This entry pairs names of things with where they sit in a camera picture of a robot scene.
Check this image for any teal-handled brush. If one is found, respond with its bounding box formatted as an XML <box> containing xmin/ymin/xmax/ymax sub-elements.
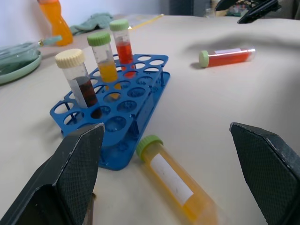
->
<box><xmin>37</xmin><ymin>35</ymin><xmax>63</xmax><ymax>46</ymax></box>

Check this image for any cream-capped dark liquid tube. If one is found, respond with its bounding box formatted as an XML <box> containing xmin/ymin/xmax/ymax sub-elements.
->
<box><xmin>54</xmin><ymin>48</ymin><xmax>103</xmax><ymax>119</ymax></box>

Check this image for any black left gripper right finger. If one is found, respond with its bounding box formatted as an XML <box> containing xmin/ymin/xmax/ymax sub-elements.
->
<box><xmin>229</xmin><ymin>122</ymin><xmax>300</xmax><ymax>225</ymax></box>

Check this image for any orange plastic bottle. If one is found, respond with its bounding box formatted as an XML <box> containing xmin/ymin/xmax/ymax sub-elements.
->
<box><xmin>37</xmin><ymin>0</ymin><xmax>74</xmax><ymax>47</ymax></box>

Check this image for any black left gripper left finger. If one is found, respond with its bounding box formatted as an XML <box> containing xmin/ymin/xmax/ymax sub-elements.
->
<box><xmin>0</xmin><ymin>122</ymin><xmax>105</xmax><ymax>225</ymax></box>

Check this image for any blue tube rack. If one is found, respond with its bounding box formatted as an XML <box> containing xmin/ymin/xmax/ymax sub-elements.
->
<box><xmin>49</xmin><ymin>54</ymin><xmax>171</xmax><ymax>171</ymax></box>

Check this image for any green cloth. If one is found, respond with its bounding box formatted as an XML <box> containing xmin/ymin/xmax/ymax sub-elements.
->
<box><xmin>69</xmin><ymin>13</ymin><xmax>114</xmax><ymax>36</ymax></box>

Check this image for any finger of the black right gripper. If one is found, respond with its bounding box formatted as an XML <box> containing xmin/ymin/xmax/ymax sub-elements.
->
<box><xmin>237</xmin><ymin>0</ymin><xmax>282</xmax><ymax>25</ymax></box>
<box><xmin>215</xmin><ymin>0</ymin><xmax>240</xmax><ymax>12</ymax></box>

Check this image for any light green plate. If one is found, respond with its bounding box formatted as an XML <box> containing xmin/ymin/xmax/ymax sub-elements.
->
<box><xmin>0</xmin><ymin>42</ymin><xmax>43</xmax><ymax>85</ymax></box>

